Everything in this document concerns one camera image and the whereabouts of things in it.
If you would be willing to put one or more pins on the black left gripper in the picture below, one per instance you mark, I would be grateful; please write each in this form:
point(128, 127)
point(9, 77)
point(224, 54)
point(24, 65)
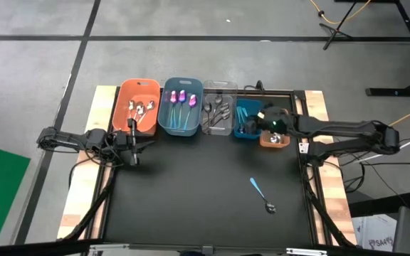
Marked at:
point(128, 140)

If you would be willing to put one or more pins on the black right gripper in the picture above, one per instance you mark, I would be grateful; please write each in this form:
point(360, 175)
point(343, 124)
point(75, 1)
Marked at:
point(276, 119)

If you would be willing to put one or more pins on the all-black spoon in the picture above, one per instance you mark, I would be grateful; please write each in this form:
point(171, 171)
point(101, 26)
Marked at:
point(207, 107)
point(225, 113)
point(218, 100)

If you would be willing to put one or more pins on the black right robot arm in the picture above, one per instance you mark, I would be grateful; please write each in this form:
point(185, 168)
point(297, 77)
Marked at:
point(347, 131)

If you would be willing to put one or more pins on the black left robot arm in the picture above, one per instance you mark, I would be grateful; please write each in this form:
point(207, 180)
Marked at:
point(69, 139)

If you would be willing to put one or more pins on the small blue plastic bin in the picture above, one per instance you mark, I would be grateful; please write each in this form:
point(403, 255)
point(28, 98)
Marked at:
point(251, 105)

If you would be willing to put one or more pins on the large grey-blue plastic bin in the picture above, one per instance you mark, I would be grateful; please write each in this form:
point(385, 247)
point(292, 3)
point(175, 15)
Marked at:
point(182, 128)

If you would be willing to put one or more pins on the clear plastic bin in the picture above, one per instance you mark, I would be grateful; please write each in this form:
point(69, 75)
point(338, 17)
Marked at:
point(223, 87)

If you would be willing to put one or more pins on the large orange plastic bin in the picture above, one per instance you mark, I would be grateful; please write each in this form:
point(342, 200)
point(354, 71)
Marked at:
point(134, 89)

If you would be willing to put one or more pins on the black tripod stand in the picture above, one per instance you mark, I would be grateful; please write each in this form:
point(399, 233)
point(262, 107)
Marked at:
point(336, 30)

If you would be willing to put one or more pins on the white cardboard box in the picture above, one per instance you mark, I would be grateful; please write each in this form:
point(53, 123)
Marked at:
point(372, 231)

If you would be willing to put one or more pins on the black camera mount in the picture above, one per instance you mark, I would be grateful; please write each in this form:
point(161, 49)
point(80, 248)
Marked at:
point(259, 85)

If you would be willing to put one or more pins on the metal bracket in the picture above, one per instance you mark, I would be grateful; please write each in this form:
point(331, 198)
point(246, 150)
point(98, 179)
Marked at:
point(306, 251)

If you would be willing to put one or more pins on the black desk frame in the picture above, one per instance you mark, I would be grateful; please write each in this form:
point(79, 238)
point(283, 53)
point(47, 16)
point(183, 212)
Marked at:
point(397, 91)

